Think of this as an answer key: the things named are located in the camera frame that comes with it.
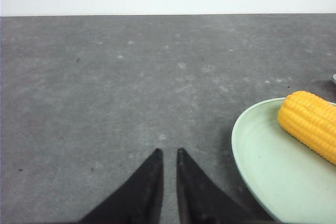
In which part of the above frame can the pale green plate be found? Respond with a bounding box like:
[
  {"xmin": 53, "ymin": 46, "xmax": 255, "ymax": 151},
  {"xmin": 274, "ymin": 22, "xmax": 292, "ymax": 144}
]
[{"xmin": 232, "ymin": 98, "xmax": 335, "ymax": 223}]

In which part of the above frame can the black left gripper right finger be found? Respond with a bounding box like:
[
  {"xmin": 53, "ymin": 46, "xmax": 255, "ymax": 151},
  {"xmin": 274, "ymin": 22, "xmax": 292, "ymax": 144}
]
[{"xmin": 176, "ymin": 148, "xmax": 250, "ymax": 223}]

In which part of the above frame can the yellow corn cob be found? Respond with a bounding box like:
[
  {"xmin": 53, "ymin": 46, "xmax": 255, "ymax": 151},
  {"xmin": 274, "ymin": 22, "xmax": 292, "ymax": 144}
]
[{"xmin": 277, "ymin": 91, "xmax": 335, "ymax": 165}]

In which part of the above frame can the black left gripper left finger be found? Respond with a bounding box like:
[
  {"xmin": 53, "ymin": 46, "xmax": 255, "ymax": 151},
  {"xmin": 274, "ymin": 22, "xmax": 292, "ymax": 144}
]
[{"xmin": 78, "ymin": 148, "xmax": 164, "ymax": 223}]

